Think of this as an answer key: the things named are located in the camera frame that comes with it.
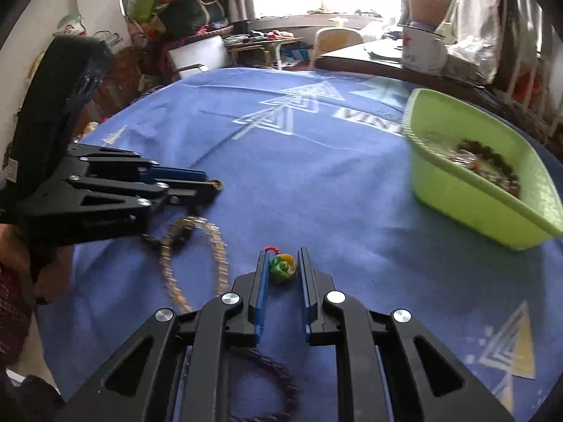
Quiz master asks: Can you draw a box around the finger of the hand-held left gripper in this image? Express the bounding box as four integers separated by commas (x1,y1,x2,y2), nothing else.
65,142,208,186
20,175,220,248

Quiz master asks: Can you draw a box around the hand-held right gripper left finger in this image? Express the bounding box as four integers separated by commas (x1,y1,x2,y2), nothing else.
57,250,270,422

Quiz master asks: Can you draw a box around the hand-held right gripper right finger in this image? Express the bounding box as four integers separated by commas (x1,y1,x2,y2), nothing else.
298,247,515,422

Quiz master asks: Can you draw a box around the green yellow knot charm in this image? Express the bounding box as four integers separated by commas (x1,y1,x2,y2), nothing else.
265,246,300,284

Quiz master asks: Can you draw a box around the gold chain bracelet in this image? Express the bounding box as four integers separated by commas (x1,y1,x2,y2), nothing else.
143,215,230,315

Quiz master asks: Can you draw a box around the dark purple bead bracelet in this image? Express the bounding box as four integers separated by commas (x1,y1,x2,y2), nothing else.
229,347,301,422

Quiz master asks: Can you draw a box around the green plastic basin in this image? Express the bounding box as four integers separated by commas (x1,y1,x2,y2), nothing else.
402,88,563,251

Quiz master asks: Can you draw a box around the pile of beaded bracelets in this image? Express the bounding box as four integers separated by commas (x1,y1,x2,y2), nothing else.
440,138,523,199

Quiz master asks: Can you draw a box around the person's left hand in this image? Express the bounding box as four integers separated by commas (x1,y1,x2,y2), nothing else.
0,223,76,305

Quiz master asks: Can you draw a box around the white plastic bag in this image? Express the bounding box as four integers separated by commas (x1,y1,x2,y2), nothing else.
53,11,89,39

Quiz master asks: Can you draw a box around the metal chair white back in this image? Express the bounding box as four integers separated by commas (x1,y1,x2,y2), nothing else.
167,35,232,82

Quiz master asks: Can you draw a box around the blue printed tablecloth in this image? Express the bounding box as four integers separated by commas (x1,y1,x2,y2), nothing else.
35,68,563,422

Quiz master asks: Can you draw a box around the small folding table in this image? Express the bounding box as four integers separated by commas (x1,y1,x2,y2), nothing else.
226,35,305,70

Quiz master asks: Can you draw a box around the heap of bags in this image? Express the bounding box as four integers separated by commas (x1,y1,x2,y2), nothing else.
127,0,235,38

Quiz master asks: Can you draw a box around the white plastic chair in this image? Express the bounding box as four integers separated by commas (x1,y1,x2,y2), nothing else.
313,26,367,61

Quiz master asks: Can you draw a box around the wooden desk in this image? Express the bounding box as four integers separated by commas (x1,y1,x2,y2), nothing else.
316,37,563,146

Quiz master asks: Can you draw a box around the white enamel mug red star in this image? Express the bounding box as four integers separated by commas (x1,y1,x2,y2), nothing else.
401,24,448,75

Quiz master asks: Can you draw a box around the cardboard box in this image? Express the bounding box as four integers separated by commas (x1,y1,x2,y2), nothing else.
408,0,450,28

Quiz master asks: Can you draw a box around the white wooden rack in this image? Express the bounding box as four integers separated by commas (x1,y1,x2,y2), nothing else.
505,59,563,117

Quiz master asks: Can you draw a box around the cloth-covered monitor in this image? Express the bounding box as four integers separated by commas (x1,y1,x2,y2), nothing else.
443,0,544,85

